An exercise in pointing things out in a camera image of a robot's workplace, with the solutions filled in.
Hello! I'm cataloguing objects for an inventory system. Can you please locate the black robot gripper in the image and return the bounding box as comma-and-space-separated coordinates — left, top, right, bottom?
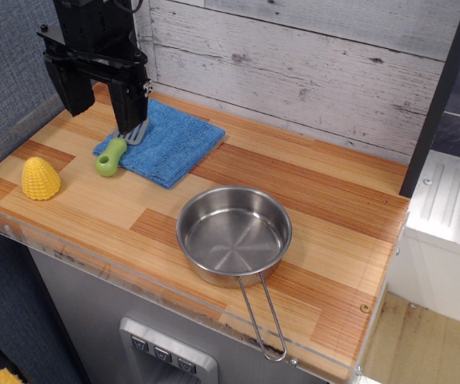
38, 1, 149, 134

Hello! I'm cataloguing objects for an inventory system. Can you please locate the green handled grey spatula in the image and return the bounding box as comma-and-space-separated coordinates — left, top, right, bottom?
94, 118, 150, 177

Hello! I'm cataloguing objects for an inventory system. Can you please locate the steel pan with wire handle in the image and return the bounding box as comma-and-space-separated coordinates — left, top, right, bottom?
175, 185, 294, 363

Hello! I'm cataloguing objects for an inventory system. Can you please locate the yellow object bottom left corner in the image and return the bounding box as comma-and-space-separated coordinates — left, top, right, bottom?
0, 369, 22, 384

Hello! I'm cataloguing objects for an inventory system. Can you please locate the blue folded cloth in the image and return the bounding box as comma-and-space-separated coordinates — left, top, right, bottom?
94, 99, 226, 189

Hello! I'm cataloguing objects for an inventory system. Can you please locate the yellow toy corn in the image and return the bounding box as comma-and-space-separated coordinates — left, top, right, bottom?
22, 157, 62, 201

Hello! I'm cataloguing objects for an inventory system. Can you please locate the silver dispenser button panel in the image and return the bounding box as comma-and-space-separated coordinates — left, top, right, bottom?
119, 317, 219, 383

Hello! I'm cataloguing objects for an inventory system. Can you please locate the white ridged sink unit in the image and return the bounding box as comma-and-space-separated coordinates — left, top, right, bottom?
387, 151, 460, 321

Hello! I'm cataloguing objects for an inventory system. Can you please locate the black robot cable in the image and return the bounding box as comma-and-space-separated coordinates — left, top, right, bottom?
115, 0, 142, 15

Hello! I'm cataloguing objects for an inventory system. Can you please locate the dark right vertical post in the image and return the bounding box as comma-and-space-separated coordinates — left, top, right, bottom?
399, 20, 460, 198

